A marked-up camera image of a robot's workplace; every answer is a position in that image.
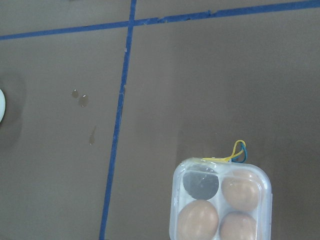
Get clear plastic egg box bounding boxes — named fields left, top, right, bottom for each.
left=169, top=157, right=273, bottom=240

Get brown egg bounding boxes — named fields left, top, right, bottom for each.
left=221, top=169, right=263, bottom=212
left=176, top=200, right=219, bottom=240
left=219, top=211, right=257, bottom=240

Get water droplets on table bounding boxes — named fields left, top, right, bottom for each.
left=71, top=89, right=89, bottom=108

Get yellow and blue rubber bands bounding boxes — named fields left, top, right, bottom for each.
left=202, top=139, right=248, bottom=164

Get white round bowl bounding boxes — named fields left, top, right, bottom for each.
left=0, top=89, right=6, bottom=122

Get blue tape line crosswise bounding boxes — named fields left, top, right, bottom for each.
left=0, top=0, right=320, bottom=41

